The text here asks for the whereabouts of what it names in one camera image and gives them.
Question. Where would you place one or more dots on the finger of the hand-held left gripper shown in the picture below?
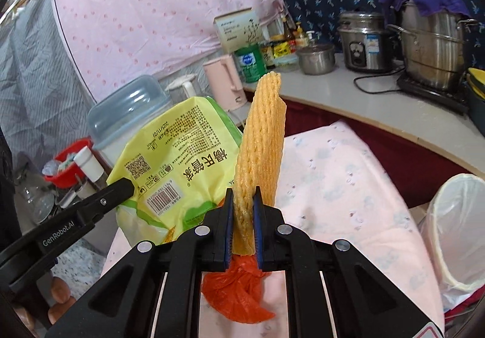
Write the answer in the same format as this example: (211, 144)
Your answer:
(113, 196)

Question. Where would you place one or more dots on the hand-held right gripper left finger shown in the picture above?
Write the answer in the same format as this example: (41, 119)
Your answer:
(229, 232)

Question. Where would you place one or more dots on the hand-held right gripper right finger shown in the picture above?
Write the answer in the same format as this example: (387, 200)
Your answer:
(257, 232)

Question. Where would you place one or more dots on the yellow-green snack bag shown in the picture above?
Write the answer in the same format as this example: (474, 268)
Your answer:
(170, 148)

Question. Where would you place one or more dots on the yellow foam net sleeve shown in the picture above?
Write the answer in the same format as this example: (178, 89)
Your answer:
(261, 133)

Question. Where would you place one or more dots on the white bin with plastic liner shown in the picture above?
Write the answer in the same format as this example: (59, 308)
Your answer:
(458, 232)

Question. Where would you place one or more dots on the person's left hand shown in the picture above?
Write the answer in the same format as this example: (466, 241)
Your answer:
(62, 296)

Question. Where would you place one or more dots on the white-capped bottle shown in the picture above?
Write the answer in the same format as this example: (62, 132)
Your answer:
(89, 164)

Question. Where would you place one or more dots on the clear glass jar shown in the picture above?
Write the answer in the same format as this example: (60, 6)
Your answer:
(36, 201)

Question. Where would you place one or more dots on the red plastic bowl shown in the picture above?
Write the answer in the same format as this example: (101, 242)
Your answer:
(68, 175)

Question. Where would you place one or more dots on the orange plastic bag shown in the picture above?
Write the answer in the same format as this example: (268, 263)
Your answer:
(235, 292)

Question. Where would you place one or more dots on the pink printed tablecloth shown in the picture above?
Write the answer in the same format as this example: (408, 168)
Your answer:
(333, 190)

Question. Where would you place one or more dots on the white dish rack with lid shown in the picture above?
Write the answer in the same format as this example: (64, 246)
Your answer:
(125, 107)

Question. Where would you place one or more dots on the grey striped cloth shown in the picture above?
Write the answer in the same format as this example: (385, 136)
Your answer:
(34, 76)

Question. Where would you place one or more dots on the pink electric kettle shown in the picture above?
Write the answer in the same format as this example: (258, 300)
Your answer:
(221, 76)

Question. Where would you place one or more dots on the green canister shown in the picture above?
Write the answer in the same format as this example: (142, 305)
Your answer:
(250, 63)

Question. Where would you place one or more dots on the clear food container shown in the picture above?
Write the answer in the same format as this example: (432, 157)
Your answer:
(286, 62)

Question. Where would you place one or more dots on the small steel pot with lid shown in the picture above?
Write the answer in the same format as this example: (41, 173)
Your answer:
(316, 58)

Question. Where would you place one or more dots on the pink dotted cloth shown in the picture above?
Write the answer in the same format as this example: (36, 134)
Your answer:
(151, 1)

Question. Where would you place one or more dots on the cardboard box with plant print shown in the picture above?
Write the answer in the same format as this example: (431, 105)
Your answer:
(235, 31)

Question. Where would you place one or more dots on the amber pump bottle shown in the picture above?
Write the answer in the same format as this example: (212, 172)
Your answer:
(300, 35)

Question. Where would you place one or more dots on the dark sauce bottle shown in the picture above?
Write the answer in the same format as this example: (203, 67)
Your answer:
(288, 27)

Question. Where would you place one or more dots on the steel rice cooker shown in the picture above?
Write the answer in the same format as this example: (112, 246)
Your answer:
(363, 42)

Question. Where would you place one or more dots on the black induction cooker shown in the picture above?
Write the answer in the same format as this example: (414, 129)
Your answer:
(435, 95)

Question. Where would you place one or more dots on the dark basin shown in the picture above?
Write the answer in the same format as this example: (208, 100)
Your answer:
(477, 111)

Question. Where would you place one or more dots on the large steel steamer pot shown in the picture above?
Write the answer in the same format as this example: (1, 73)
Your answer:
(432, 50)

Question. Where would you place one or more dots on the yellow bowl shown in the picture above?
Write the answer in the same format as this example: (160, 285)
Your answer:
(477, 80)

